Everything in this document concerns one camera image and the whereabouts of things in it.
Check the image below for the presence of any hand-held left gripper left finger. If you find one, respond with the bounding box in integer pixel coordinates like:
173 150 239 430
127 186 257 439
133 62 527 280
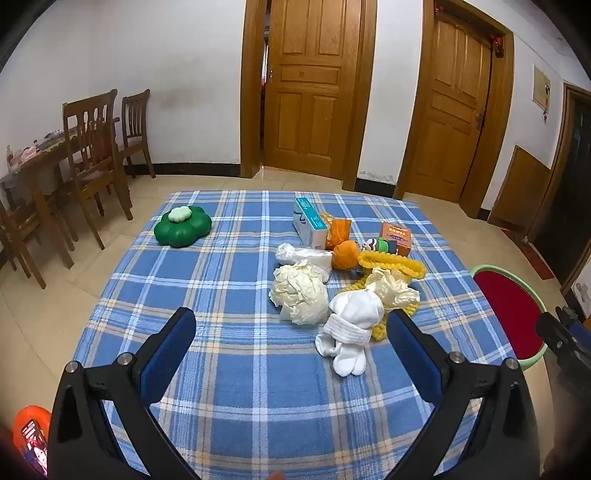
47 307 199 480

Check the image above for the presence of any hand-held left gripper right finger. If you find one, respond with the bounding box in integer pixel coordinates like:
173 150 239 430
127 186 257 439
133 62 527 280
385 309 541 480

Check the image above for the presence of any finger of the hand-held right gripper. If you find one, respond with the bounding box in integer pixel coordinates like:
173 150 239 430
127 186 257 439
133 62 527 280
536 312 591 393
556 305 591 342

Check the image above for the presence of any red basin with green rim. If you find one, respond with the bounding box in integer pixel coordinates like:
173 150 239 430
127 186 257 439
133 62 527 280
470 264 546 372

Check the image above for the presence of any orange foam fruit net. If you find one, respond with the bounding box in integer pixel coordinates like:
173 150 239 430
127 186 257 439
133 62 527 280
329 218 360 271

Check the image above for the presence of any cream crumpled wrapper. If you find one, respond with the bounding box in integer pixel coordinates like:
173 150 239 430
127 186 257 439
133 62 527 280
365 268 421 311

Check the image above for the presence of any white sock bundle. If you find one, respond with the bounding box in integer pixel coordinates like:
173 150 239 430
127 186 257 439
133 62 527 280
315 290 385 378

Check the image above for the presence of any red floor mat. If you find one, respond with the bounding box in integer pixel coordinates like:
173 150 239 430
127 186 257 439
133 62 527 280
503 228 555 280

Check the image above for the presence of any blue plaid blanket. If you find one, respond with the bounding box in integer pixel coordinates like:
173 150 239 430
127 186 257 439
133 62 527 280
69 189 525 480

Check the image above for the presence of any orange cardboard box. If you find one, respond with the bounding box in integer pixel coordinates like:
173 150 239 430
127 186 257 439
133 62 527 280
379 222 413 258

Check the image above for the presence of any small green white toy figure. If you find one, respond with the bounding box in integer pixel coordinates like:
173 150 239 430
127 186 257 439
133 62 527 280
361 237 398 254

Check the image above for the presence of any green clover-shaped box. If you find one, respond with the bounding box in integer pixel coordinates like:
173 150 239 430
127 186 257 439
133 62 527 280
154 205 213 248

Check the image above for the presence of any black entrance door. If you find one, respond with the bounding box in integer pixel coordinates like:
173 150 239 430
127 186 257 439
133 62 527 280
529 83 591 287

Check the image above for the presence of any cream crumpled paper wrap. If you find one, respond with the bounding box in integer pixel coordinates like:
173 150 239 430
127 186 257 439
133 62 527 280
269 261 329 325

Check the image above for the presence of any clear plastic bag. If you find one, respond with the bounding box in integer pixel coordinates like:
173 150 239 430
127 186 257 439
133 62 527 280
276 243 333 283

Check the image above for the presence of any orange plastic container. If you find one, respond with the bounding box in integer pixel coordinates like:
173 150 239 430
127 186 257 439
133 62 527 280
11 405 51 476

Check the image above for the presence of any colourful printed packet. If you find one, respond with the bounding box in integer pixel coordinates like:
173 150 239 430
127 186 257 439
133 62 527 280
21 419 49 476

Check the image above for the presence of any white and blue carton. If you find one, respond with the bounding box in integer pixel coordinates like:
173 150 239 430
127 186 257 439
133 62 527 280
292 197 331 250

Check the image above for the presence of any brown wooden dining table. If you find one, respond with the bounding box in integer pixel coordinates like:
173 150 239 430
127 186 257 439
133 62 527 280
0 117 121 271

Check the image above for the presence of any pile of table clutter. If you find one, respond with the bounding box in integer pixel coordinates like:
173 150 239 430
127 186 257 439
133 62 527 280
4 130 68 174

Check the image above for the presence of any brown wooden door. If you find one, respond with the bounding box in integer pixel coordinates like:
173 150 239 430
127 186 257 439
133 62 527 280
240 0 378 190
394 0 515 217

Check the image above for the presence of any wooden wall panel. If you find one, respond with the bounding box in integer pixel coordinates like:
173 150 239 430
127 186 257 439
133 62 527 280
488 145 555 232

